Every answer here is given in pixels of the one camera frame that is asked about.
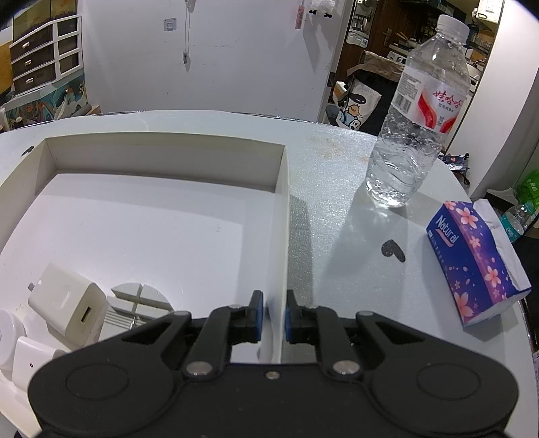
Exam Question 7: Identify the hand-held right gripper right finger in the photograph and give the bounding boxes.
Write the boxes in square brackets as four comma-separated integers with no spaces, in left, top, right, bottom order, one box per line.
[284,290,472,380]

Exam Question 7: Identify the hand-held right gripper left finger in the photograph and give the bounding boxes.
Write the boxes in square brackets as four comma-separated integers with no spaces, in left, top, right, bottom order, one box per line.
[76,290,265,380]

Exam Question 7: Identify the grey watch link remover tool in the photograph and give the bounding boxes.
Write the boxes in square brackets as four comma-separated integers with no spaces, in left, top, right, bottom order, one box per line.
[101,283,175,346]

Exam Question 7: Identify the white cardboard box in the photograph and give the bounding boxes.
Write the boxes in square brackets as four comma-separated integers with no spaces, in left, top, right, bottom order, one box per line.
[0,131,292,436]

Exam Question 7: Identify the large white USB charger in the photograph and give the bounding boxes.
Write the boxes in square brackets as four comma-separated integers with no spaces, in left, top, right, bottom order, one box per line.
[27,263,108,356]

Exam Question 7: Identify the small white power adapter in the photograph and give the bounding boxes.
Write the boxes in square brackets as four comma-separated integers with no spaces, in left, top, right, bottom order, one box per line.
[12,336,70,390]

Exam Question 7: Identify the round white charging puck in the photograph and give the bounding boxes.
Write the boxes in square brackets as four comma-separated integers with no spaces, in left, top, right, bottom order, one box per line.
[0,309,28,371]

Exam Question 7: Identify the purple floral tissue pack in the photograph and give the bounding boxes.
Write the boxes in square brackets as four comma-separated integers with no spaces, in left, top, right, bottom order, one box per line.
[426,199,532,329]

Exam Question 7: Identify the clear water bottle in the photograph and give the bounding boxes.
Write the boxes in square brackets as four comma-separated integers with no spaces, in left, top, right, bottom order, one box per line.
[366,14,471,208]

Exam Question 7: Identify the cartoon tote bag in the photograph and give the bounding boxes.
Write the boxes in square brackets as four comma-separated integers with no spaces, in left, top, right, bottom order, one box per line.
[332,78,384,135]

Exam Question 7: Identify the small green label bottle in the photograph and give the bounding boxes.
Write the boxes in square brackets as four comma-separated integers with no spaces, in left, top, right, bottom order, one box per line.
[499,202,535,243]

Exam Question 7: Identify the chair with brown jacket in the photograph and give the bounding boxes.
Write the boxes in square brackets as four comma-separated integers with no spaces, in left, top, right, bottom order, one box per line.
[347,51,407,97]

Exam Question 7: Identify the green plastic bag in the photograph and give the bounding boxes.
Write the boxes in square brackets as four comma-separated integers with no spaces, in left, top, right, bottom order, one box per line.
[516,168,539,211]

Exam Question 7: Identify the painted cabinet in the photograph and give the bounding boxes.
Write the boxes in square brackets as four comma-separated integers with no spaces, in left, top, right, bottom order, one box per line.
[0,78,102,131]

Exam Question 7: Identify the white plastic drawer unit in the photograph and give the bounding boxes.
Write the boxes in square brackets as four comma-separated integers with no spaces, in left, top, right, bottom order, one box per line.
[9,14,83,94]

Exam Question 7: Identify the glass fish tank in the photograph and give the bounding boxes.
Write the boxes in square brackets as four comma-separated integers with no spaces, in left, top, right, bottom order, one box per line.
[12,0,78,40]

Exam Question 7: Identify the hanging charger cable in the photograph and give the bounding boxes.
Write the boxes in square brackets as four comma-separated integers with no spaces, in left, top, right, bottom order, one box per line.
[182,0,192,64]

